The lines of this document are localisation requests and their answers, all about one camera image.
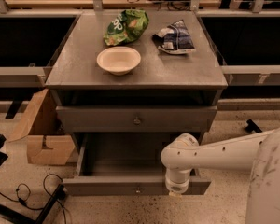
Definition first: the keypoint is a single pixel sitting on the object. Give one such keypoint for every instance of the green chip bag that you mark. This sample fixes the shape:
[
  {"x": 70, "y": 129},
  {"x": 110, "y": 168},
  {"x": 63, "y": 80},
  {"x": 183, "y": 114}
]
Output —
[{"x": 127, "y": 27}]

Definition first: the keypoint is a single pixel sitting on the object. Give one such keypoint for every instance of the grey drawer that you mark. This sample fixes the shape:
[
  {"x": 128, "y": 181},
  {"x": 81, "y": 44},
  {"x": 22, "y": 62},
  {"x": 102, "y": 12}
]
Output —
[
  {"x": 136, "y": 118},
  {"x": 120, "y": 164}
]

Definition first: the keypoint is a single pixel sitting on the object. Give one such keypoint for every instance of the grey drawer cabinet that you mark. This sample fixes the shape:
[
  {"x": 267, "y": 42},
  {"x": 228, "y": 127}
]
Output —
[{"x": 160, "y": 79}]

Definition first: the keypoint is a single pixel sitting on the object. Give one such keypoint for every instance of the black stand base left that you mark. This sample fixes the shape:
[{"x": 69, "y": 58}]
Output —
[{"x": 18, "y": 218}]

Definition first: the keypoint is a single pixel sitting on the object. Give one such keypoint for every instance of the blue white snack bag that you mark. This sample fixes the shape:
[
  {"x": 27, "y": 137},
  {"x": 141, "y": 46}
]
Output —
[{"x": 174, "y": 39}]

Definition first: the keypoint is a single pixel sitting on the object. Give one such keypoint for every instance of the brown cardboard box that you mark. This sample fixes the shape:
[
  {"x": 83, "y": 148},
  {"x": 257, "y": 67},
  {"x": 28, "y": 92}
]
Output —
[{"x": 39, "y": 127}]

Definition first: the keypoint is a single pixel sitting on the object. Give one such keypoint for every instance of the black stand leg right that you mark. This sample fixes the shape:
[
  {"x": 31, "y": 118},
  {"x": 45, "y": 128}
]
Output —
[{"x": 252, "y": 127}]

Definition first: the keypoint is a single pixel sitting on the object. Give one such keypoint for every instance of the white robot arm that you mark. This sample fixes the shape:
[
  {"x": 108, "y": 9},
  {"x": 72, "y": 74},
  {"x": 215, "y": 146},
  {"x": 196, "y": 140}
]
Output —
[{"x": 258, "y": 153}]

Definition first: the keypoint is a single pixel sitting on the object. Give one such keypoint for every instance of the white paper bowl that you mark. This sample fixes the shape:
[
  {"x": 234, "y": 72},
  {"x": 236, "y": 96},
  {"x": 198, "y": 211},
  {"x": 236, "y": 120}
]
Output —
[{"x": 118, "y": 60}]

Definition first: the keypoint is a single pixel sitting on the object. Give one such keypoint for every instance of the grey top drawer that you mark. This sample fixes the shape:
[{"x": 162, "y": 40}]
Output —
[{"x": 136, "y": 118}]

